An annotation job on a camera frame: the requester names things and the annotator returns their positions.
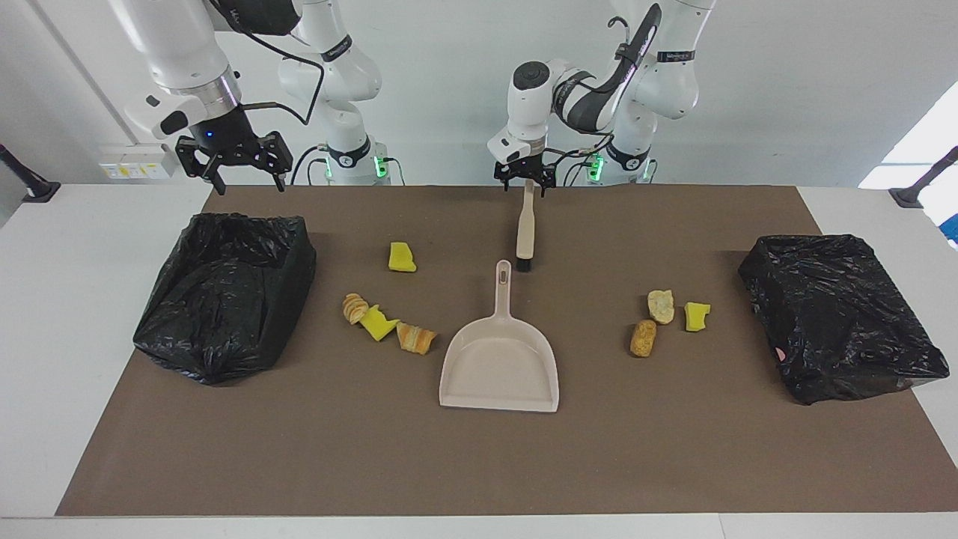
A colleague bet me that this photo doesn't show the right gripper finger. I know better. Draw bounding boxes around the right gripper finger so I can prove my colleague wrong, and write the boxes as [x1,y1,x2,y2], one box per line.
[175,137,228,197]
[251,131,294,194]

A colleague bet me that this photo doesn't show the beige brush black bristles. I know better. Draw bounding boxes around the beige brush black bristles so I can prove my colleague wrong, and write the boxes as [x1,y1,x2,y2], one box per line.
[515,180,537,272]

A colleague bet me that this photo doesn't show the brown toy bread roll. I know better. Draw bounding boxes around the brown toy bread roll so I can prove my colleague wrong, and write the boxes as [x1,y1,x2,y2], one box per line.
[630,320,658,358]

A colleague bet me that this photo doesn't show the beige plastic dustpan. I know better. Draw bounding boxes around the beige plastic dustpan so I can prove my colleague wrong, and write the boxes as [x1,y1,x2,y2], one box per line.
[439,260,561,414]

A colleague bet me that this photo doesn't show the black bagged pink bin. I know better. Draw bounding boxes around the black bagged pink bin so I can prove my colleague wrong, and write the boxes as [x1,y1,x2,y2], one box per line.
[738,234,951,406]

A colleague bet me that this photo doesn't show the brown table mat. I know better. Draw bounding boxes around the brown table mat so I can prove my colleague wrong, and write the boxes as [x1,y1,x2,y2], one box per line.
[56,185,958,517]

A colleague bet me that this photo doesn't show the black base power cable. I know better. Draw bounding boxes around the black base power cable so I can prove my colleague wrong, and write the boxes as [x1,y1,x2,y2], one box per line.
[290,146,324,186]

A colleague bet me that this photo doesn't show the white wall outlet box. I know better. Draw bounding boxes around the white wall outlet box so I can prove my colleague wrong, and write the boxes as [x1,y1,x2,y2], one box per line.
[99,144,178,180]

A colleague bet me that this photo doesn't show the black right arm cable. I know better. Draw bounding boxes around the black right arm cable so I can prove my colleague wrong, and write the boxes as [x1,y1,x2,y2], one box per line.
[206,0,326,127]

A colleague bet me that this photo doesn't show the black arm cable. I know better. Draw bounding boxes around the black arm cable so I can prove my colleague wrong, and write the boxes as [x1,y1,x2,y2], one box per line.
[543,4,664,188]
[206,0,326,127]

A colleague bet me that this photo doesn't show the white wall cable duct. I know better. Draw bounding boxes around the white wall cable duct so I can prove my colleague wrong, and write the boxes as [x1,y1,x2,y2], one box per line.
[28,0,143,147]

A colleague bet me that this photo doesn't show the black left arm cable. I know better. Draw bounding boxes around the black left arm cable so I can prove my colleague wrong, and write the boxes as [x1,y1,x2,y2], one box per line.
[543,4,664,188]

